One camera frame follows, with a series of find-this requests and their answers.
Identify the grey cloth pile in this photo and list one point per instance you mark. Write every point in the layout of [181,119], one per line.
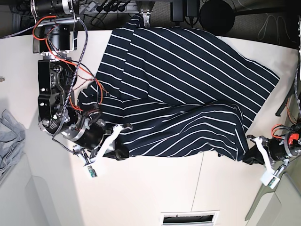
[12,141]

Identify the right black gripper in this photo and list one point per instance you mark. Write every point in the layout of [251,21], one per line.
[91,137]

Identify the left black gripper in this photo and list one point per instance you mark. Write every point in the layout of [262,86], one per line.
[279,149]

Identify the white vent slot frame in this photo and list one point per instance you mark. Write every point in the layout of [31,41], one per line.
[199,218]

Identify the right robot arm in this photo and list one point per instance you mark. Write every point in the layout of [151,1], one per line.
[54,35]

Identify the white power strip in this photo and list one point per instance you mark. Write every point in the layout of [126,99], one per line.
[86,8]

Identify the aluminium frame post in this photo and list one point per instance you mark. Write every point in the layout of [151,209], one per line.
[145,7]

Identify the navy white striped t-shirt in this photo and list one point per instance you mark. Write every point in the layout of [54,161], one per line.
[184,91]

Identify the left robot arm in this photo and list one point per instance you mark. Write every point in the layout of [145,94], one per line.
[280,129]

